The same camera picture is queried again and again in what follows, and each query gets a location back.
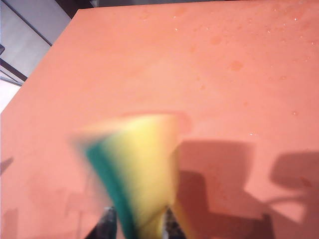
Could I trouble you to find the orange table mat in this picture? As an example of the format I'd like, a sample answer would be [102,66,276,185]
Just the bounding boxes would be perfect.
[0,0,319,239]

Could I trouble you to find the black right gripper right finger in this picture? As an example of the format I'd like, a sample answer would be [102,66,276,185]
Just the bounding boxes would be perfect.
[162,206,186,239]

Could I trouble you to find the green and yellow sponge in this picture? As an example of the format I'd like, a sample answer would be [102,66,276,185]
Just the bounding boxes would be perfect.
[67,112,191,239]

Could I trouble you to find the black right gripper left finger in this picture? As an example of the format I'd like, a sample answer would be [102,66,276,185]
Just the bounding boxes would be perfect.
[88,206,118,239]

